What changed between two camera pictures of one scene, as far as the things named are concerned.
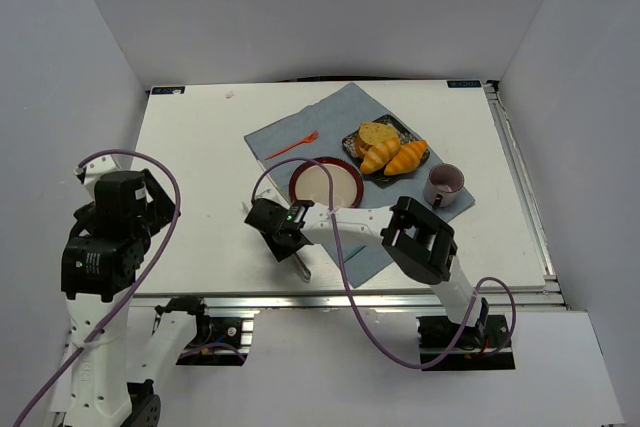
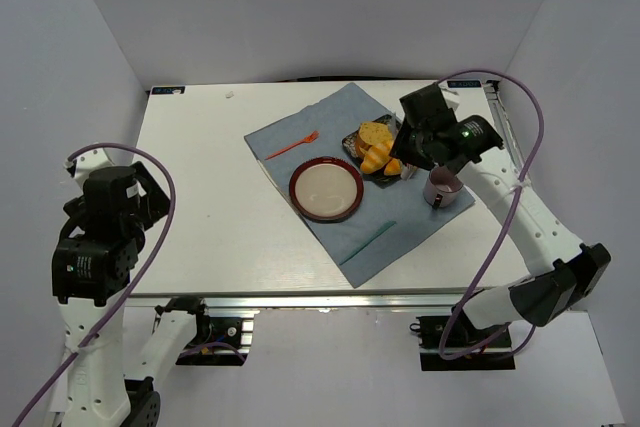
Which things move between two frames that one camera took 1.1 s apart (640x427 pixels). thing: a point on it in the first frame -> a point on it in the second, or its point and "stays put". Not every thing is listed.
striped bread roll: (379, 155) stays put
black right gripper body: (279, 248) -> (405, 145)
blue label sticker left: (168, 90) stays put
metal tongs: (302, 269) -> (407, 171)
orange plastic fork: (311, 138) stays put
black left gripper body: (163, 195) stays put
